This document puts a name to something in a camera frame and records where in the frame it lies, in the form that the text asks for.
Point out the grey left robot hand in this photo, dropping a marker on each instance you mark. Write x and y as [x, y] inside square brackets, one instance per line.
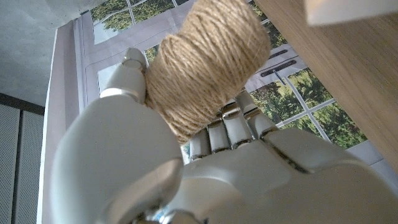
[233, 186]

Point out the jute twine spool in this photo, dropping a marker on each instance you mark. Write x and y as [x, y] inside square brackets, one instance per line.
[208, 62]

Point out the wooden hanger stick with clips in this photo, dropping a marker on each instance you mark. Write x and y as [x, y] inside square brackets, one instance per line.
[351, 11]

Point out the printed forest window backdrop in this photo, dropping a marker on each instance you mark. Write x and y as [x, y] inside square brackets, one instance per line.
[311, 102]

